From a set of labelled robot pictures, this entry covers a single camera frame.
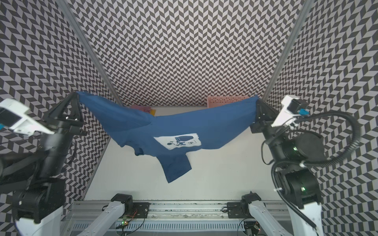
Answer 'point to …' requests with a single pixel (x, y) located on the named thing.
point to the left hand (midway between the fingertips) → (80, 95)
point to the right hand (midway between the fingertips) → (256, 104)
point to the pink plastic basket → (216, 101)
